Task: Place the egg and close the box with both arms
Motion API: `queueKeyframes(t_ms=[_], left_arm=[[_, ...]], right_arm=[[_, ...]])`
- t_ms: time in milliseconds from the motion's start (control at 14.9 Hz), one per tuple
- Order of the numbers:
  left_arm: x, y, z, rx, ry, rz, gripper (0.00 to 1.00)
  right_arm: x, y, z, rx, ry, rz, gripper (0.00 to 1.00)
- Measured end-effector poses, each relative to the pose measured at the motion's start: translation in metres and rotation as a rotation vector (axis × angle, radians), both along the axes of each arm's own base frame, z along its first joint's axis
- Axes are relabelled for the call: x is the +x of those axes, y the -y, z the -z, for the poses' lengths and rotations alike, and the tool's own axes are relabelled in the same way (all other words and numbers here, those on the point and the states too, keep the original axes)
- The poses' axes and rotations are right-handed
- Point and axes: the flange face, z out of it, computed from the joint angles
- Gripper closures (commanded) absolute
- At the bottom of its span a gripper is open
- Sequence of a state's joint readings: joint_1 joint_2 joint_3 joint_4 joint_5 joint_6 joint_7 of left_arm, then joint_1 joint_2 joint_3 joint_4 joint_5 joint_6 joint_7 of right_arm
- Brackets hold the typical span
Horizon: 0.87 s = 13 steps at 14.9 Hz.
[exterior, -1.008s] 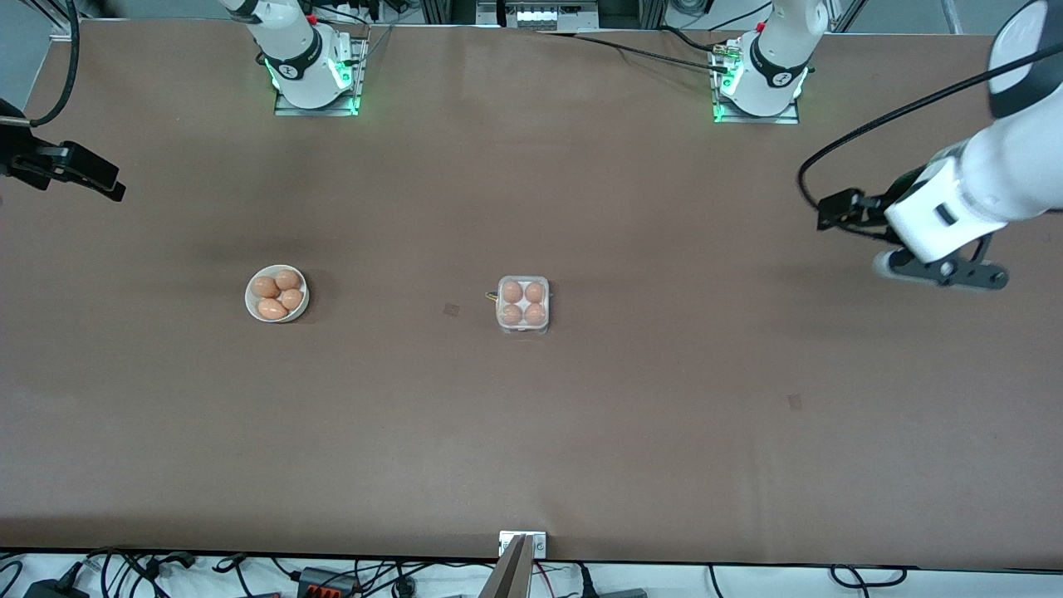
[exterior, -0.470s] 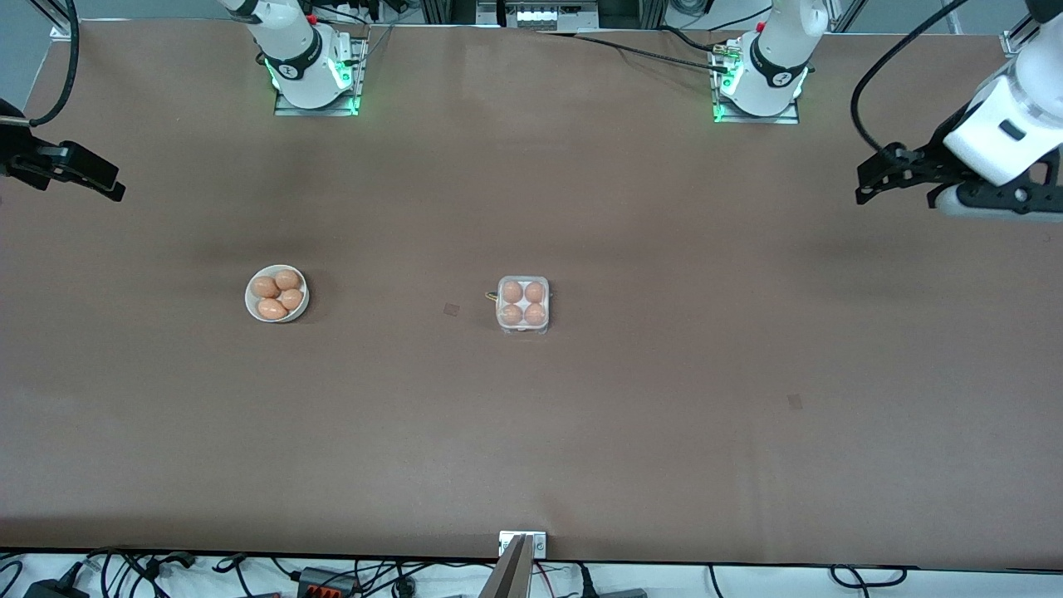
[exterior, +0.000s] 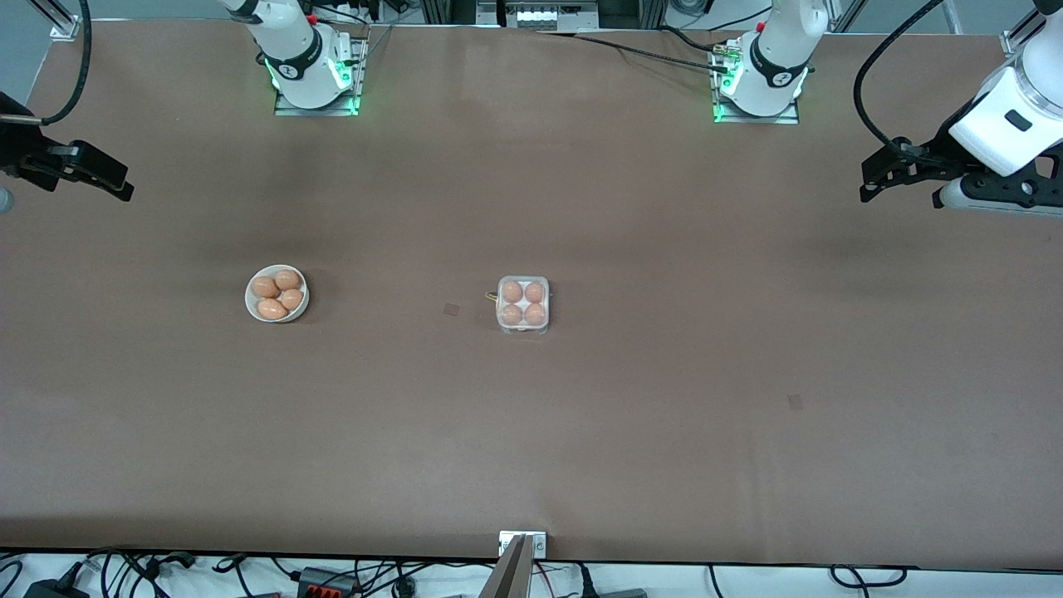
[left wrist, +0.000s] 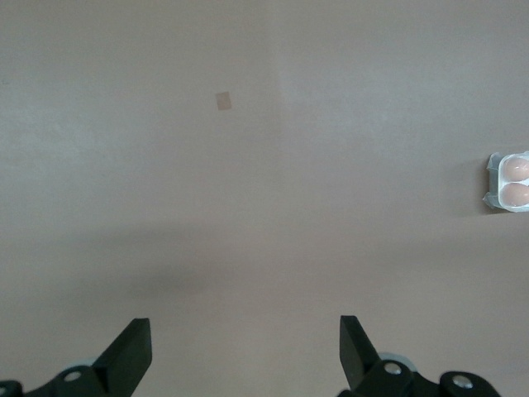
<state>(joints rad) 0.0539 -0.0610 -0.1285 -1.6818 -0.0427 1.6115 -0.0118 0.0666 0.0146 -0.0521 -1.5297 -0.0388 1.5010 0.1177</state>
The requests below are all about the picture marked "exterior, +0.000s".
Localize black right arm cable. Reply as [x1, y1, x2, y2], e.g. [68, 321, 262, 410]
[37, 0, 92, 125]

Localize white round bowl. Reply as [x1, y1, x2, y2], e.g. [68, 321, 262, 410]
[245, 264, 311, 324]

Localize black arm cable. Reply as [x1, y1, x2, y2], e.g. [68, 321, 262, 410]
[854, 0, 948, 159]
[37, 0, 92, 125]

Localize white electrical terminal box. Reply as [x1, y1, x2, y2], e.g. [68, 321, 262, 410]
[478, 0, 599, 30]

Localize short black table cable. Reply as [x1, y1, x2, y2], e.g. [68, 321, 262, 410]
[660, 25, 722, 55]

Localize clear plastic egg box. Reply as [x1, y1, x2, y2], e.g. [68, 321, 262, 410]
[496, 276, 551, 336]

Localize grey camera mount pole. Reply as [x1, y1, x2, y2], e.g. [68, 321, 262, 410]
[478, 534, 535, 598]

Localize aluminium corner profile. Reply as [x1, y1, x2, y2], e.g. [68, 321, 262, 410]
[33, 0, 81, 40]

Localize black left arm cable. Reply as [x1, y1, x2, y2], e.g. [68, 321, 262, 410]
[854, 0, 948, 159]

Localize silver metal bracket plate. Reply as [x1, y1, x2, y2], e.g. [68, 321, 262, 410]
[499, 532, 547, 559]

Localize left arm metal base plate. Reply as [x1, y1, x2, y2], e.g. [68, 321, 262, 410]
[710, 37, 801, 125]

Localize black box orange connectors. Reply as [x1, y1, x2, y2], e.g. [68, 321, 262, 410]
[297, 567, 360, 598]

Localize long black table cable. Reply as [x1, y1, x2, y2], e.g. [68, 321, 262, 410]
[538, 29, 732, 74]

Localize black looped floor cable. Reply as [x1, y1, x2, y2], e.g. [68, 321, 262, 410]
[830, 565, 908, 587]

